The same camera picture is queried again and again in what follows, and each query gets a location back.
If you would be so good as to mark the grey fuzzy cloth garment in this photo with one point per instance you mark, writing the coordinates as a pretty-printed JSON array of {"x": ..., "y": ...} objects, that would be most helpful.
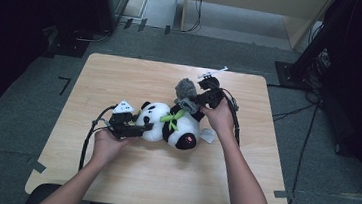
[{"x": 186, "y": 90}]

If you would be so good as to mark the person's right hand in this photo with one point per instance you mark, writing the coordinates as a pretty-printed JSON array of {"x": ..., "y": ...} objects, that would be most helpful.
[{"x": 222, "y": 122}]

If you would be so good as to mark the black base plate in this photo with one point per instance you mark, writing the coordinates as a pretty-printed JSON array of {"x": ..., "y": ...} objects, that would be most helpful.
[
  {"x": 283, "y": 75},
  {"x": 70, "y": 46}
]

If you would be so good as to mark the grey tape strip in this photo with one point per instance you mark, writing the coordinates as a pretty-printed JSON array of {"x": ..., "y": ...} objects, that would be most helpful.
[
  {"x": 38, "y": 166},
  {"x": 282, "y": 193}
]

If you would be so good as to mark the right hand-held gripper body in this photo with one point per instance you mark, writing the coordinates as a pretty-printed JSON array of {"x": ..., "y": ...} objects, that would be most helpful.
[{"x": 214, "y": 95}]

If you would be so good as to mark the person's left hand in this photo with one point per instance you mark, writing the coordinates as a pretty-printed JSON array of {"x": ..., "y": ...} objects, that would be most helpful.
[{"x": 105, "y": 148}]

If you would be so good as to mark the black metal stand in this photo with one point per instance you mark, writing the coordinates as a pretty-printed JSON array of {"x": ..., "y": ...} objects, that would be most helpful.
[{"x": 310, "y": 57}]

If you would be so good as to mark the panda plush toy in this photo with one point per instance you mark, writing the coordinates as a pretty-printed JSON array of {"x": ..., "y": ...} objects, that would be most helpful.
[{"x": 183, "y": 127}]

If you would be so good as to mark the black chair armrest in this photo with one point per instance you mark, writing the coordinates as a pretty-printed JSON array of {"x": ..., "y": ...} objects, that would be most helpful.
[{"x": 37, "y": 195}]

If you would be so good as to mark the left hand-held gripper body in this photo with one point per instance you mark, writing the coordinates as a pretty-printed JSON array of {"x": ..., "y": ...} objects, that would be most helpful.
[{"x": 120, "y": 118}]

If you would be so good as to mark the dark tape piece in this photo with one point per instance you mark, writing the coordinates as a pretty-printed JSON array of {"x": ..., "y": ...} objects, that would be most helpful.
[
  {"x": 167, "y": 29},
  {"x": 128, "y": 23},
  {"x": 142, "y": 24}
]

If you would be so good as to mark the dark cabinet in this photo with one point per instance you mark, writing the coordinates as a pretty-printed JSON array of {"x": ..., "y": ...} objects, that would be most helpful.
[{"x": 111, "y": 1}]

